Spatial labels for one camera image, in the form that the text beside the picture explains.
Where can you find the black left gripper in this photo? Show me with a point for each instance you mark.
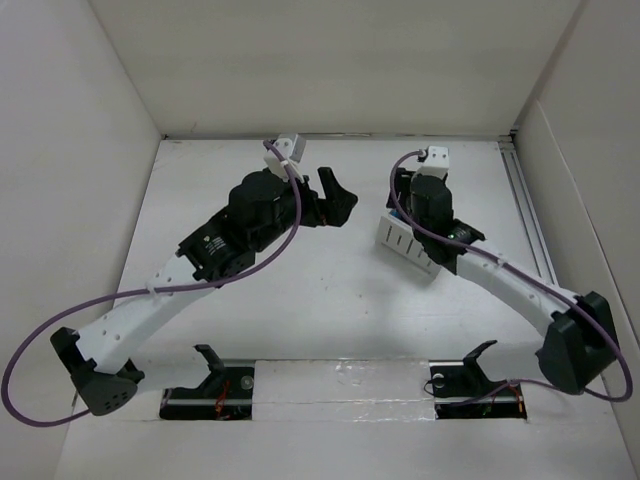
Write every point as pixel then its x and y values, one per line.
pixel 315 206

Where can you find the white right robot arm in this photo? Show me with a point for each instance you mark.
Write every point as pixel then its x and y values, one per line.
pixel 574 351

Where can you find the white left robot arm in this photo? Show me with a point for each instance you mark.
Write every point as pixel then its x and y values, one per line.
pixel 102 358

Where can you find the white slotted desk organizer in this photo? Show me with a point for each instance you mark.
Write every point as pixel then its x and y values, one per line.
pixel 397 236

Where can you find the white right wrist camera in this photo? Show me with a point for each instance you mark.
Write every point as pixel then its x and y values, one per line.
pixel 434 161

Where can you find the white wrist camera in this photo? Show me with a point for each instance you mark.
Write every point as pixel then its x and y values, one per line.
pixel 286 149
pixel 434 161

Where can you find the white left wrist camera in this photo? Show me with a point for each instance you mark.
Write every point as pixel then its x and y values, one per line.
pixel 286 149

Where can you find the aluminium rail right side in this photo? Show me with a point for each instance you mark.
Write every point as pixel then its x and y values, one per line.
pixel 527 211

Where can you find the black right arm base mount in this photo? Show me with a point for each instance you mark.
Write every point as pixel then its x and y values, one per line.
pixel 461 390

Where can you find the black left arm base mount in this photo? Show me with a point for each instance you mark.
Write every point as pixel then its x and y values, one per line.
pixel 224 394

